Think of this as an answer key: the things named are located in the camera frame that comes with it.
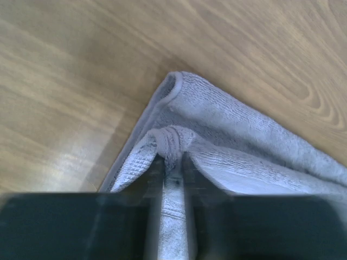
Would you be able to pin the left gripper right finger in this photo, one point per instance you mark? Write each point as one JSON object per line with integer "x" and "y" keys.
{"x": 222, "y": 225}

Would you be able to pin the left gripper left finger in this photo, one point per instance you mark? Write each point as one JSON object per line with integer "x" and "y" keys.
{"x": 118, "y": 225}

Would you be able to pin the grey towel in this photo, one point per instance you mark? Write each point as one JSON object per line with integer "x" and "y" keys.
{"x": 235, "y": 146}

